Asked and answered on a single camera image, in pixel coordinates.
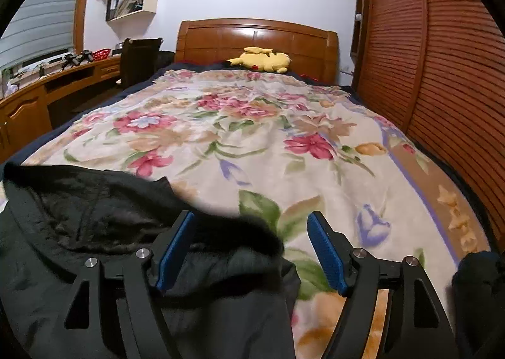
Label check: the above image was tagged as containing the black jacket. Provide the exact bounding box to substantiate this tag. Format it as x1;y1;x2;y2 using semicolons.
1;162;300;358

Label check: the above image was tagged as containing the dark folded clothes pile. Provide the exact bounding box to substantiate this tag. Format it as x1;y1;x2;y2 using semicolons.
452;251;505;358

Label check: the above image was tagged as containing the wooden desk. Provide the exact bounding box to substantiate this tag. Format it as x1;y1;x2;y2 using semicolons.
1;56;120;161

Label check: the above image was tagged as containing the floral blanket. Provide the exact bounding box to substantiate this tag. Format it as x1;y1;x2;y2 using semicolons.
18;69;490;358

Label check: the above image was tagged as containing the wooden louvered wardrobe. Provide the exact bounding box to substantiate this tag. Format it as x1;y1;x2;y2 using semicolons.
355;0;504;245

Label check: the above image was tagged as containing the red basket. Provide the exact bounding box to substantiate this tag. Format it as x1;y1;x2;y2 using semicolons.
92;49;111;61

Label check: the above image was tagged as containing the dark wooden chair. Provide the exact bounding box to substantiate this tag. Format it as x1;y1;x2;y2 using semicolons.
120;38;175;89

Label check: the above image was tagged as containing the wooden headboard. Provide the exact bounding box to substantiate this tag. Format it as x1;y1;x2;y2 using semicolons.
175;18;339;85

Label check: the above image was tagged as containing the yellow plush toy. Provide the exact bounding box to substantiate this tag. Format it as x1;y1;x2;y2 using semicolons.
227;47;292;73

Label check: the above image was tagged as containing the grey window blind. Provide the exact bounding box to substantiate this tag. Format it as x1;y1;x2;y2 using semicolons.
1;0;76;69

